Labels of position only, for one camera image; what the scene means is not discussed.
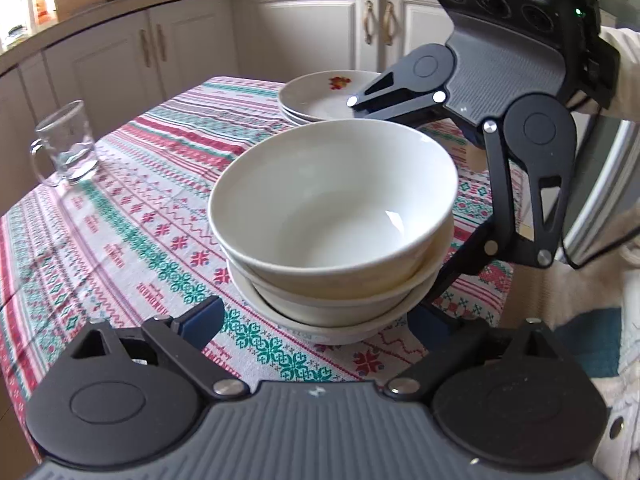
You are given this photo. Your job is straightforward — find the clear glass mug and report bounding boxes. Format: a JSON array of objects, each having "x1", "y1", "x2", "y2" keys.
[{"x1": 31, "y1": 100, "x2": 100, "y2": 188}]

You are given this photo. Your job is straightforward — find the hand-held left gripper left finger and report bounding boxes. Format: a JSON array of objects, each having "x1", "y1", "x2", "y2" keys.
[{"x1": 70, "y1": 296, "x2": 249, "y2": 401}]

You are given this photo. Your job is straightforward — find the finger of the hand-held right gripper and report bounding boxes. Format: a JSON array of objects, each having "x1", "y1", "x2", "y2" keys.
[
  {"x1": 422, "y1": 119, "x2": 578, "y2": 308},
  {"x1": 346, "y1": 71, "x2": 449, "y2": 126}
]

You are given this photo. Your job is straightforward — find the white floral bowl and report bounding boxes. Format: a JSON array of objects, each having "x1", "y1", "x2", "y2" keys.
[
  {"x1": 207, "y1": 119, "x2": 460, "y2": 287},
  {"x1": 230, "y1": 260, "x2": 438, "y2": 347},
  {"x1": 226, "y1": 220, "x2": 456, "y2": 328}
]

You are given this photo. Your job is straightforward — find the orange labelled plastic container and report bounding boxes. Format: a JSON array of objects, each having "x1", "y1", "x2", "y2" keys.
[{"x1": 31, "y1": 0, "x2": 55, "y2": 26}]

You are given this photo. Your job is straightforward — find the patterned red green tablecloth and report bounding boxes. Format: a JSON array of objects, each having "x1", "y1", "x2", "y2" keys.
[{"x1": 0, "y1": 76, "x2": 531, "y2": 461}]

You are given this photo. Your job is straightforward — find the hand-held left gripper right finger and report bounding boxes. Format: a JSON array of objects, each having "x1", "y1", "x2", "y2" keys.
[{"x1": 384, "y1": 305, "x2": 568, "y2": 401}]

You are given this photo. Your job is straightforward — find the beige kitchen countertop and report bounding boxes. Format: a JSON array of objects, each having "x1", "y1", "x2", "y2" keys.
[{"x1": 0, "y1": 0, "x2": 436, "y2": 76}]

